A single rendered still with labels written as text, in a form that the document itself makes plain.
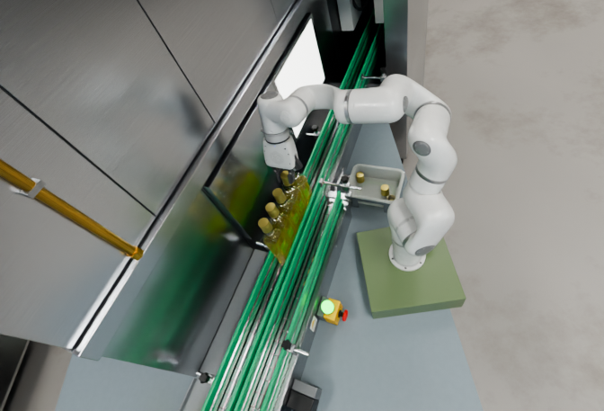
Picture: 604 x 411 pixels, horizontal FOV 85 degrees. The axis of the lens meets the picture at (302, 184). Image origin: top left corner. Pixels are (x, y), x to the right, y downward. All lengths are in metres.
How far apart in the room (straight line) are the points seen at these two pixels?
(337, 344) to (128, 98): 1.00
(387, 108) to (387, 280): 0.66
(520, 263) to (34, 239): 2.16
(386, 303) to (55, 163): 0.99
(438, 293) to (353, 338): 0.33
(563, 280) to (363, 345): 1.33
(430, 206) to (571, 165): 1.91
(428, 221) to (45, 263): 0.82
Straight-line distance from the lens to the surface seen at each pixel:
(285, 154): 1.01
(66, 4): 0.77
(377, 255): 1.28
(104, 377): 1.69
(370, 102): 0.80
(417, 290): 1.23
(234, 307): 1.30
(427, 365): 1.28
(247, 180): 1.15
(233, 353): 1.21
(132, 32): 0.85
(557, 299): 2.26
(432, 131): 0.79
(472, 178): 2.51
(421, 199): 0.90
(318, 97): 0.96
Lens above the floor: 2.02
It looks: 52 degrees down
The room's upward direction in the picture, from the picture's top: 23 degrees counter-clockwise
